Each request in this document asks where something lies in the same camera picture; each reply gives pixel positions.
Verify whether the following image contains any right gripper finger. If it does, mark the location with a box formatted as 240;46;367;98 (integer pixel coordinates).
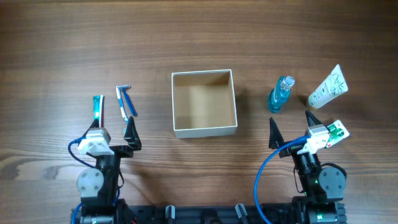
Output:
305;110;323;127
269;117;284;149

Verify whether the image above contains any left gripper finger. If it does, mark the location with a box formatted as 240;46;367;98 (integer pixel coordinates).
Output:
82;119;100;138
124;116;142;149

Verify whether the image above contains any teal toothpaste tube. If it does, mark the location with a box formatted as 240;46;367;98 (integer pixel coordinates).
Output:
93;95;104;128

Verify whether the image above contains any green soap box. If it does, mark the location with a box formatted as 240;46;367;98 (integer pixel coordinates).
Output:
325;120;349;148

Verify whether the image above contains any blue mouthwash bottle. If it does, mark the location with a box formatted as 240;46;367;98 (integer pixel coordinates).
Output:
268;76;295;113

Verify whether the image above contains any white cream tube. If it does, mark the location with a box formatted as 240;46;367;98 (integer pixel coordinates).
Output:
307;64;348;109

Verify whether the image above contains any blue disposable razor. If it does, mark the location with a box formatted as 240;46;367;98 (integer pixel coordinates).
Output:
118;85;138;116

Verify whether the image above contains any blue white toothbrush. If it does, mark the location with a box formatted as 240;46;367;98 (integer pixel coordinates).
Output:
116;85;129;122

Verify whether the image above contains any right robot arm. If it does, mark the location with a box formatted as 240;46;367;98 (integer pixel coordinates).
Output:
261;111;348;224

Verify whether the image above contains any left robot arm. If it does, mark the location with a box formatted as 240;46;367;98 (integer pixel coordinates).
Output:
68;116;142;223

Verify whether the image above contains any white open cardboard box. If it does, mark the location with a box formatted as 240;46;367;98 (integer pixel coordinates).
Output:
171;69;238;139

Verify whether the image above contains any right blue cable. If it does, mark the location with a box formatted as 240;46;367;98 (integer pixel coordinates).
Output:
253;134;312;224

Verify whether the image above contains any blue cable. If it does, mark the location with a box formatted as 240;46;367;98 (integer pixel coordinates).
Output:
253;134;312;224
67;136;96;169

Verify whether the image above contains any left blue cable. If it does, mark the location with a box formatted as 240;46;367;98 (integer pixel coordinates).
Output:
67;136;96;169

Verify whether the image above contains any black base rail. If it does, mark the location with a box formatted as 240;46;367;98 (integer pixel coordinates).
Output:
70;203;348;224

